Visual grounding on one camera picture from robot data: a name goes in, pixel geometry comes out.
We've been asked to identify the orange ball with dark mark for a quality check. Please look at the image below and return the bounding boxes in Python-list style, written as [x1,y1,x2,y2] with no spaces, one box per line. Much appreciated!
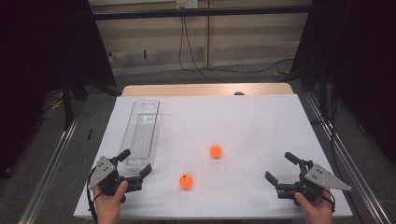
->
[178,174,194,189]

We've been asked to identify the person's left hand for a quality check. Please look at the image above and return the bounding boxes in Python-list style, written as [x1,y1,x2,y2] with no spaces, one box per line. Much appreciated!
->
[92,180,129,224]

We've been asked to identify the person's right hand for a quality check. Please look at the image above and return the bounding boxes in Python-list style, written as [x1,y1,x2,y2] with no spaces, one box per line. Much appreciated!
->
[293,189,334,224]

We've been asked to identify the black horizontal bar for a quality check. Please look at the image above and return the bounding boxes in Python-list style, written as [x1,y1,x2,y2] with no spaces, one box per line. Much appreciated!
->
[92,5,312,21]

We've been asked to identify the clear plastic tray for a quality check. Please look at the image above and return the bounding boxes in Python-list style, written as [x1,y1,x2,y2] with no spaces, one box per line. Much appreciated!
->
[118,99,163,172]

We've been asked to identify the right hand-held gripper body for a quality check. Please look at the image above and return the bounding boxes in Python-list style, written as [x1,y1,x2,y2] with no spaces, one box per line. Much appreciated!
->
[275,159,352,207]

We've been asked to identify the plain orange ball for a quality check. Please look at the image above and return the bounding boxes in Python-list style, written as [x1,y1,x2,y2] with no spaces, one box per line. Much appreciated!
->
[209,144,223,160]

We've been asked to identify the black curtain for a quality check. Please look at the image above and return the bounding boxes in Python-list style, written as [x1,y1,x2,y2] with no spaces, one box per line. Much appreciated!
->
[0,0,117,180]
[289,0,396,162]

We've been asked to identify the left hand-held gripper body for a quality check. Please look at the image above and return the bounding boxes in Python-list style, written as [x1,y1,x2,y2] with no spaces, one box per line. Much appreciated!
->
[87,155,144,203]

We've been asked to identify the wooden table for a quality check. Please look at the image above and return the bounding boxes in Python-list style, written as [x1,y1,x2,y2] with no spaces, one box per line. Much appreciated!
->
[120,82,294,97]

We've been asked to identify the white board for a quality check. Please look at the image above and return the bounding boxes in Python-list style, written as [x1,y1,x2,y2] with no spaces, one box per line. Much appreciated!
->
[73,93,354,218]

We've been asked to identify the metal floor rail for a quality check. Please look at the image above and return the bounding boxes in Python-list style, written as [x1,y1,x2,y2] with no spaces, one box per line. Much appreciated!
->
[17,115,80,224]
[303,92,391,224]

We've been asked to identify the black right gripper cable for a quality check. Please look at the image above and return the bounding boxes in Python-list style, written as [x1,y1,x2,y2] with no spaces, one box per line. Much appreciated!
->
[321,187,337,213]

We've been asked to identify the black metal stand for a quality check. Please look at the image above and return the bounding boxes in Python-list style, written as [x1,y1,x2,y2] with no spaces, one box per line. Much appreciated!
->
[60,74,88,131]

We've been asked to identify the white wall socket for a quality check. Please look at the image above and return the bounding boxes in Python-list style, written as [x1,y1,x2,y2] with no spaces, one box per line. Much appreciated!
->
[176,0,199,9]

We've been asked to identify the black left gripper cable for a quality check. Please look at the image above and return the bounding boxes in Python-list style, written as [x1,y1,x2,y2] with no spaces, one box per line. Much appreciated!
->
[86,166,106,224]

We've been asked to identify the black hanging cable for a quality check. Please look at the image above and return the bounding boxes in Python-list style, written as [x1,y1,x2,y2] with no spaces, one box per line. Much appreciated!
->
[177,16,295,75]
[182,16,227,84]

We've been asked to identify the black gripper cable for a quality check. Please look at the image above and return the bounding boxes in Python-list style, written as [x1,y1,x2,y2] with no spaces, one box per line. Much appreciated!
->
[321,187,337,213]
[86,166,106,224]

